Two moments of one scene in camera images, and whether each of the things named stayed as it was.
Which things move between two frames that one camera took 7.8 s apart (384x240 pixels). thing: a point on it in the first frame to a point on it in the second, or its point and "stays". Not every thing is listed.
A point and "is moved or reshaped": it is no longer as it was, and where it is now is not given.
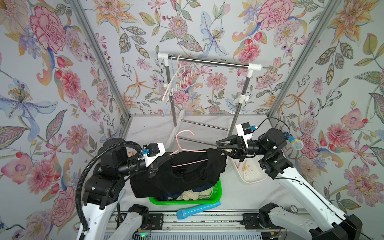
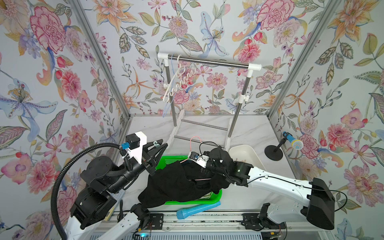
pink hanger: x=179 y=148 to x=188 y=158
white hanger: x=182 y=76 stays
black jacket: x=180 y=167 is moved or reshaped
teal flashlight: x=181 y=213 stays
